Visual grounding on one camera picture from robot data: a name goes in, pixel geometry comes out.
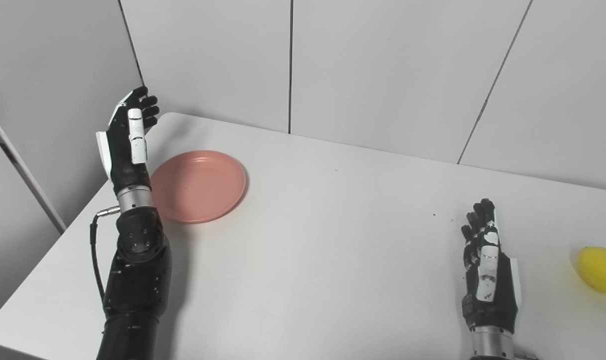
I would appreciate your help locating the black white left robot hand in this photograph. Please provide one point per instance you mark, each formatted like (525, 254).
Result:
(123, 165)

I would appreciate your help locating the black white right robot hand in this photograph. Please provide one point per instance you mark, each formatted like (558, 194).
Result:
(492, 300)

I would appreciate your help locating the pink round plate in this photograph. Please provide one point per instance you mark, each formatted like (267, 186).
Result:
(198, 185)

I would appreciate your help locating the yellow lemon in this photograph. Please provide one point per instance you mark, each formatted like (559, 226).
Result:
(602, 270)

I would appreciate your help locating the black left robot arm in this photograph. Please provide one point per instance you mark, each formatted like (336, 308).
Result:
(135, 280)

